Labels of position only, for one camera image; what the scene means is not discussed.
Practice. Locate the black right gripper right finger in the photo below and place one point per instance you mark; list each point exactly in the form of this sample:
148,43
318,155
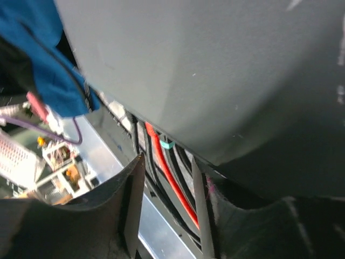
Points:
235,223

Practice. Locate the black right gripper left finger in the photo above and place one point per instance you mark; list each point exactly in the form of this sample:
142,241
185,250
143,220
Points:
103,223

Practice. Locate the dark grey network switch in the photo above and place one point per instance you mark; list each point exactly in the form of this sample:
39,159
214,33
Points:
253,88

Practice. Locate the blue and black jacket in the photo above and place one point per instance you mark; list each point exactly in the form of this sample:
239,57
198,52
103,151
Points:
36,58

